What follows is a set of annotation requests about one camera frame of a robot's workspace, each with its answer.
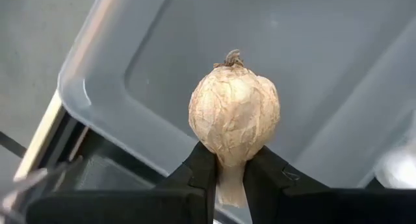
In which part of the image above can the papery garlic bulb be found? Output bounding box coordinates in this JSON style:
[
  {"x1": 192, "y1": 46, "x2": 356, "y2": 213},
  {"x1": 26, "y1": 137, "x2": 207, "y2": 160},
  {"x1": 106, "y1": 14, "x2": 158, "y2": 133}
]
[{"x1": 188, "y1": 49, "x2": 281, "y2": 208}]

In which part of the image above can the frosted translucent plastic bin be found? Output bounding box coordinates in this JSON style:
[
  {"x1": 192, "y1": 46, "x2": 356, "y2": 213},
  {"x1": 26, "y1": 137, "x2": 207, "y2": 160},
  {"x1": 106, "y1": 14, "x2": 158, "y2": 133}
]
[{"x1": 57, "y1": 0, "x2": 416, "y2": 224}]

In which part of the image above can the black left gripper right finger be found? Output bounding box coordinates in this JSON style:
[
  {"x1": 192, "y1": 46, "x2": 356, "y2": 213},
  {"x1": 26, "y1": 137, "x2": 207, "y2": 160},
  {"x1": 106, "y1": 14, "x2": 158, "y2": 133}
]
[{"x1": 243, "y1": 145, "x2": 416, "y2": 224}]

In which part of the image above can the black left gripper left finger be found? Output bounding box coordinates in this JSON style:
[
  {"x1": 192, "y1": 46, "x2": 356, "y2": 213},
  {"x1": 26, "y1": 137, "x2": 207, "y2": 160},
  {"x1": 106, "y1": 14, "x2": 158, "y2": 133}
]
[{"x1": 25, "y1": 141, "x2": 218, "y2": 224}]

